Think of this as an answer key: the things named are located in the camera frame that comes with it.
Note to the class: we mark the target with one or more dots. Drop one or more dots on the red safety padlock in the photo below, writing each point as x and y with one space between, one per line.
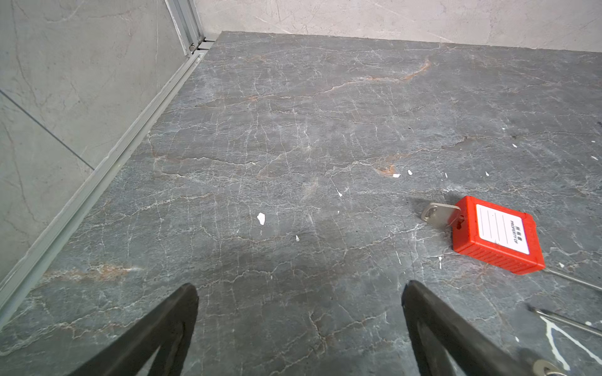
500 237

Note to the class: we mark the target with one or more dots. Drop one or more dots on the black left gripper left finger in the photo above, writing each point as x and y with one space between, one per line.
164 335

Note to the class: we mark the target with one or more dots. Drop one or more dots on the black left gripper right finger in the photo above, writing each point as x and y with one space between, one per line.
438 334

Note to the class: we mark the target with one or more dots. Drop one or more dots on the aluminium frame rail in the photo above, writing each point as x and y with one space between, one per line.
81 84

